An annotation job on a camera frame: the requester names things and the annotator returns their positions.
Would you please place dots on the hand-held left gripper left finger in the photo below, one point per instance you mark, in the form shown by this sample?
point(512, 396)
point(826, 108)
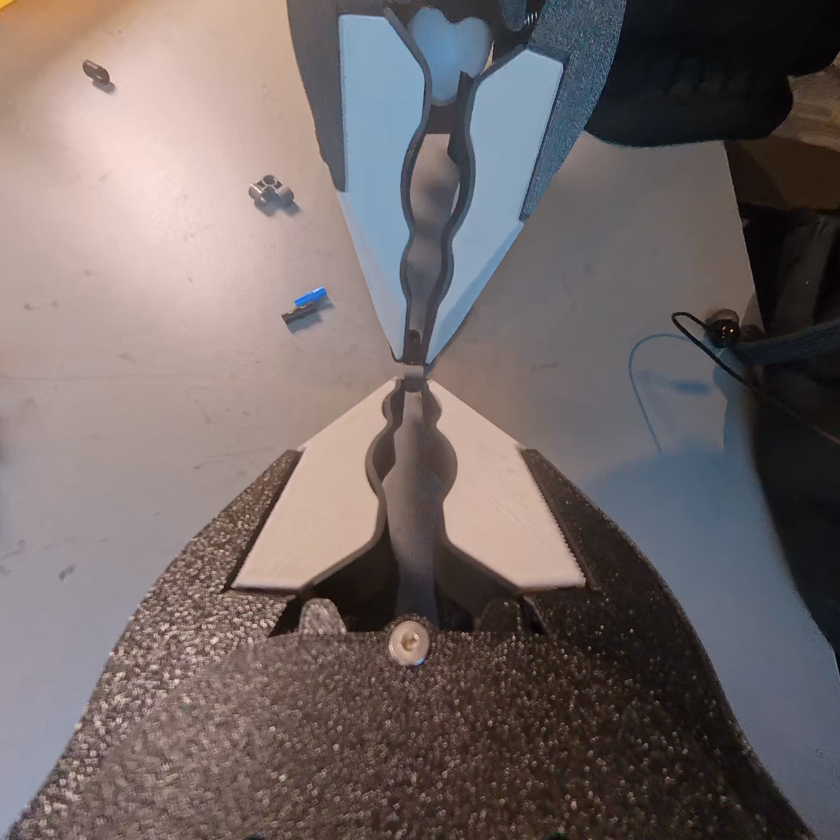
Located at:
point(315, 518)

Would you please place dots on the black toy pin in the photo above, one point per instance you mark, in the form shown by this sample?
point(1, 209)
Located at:
point(298, 313)

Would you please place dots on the black toy bush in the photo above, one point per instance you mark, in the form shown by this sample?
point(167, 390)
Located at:
point(96, 70)

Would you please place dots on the grey desk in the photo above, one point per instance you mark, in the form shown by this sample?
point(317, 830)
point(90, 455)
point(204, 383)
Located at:
point(131, 394)

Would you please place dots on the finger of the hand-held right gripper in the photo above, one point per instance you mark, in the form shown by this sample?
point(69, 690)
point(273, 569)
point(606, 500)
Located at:
point(377, 131)
point(512, 131)

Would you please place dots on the dark grey toy connector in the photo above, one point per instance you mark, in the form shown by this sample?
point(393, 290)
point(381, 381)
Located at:
point(270, 190)

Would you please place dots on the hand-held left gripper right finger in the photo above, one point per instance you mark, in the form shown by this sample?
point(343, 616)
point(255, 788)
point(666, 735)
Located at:
point(512, 525)

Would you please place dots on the person's black jacket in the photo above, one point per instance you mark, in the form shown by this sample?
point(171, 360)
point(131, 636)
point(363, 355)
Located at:
point(787, 459)

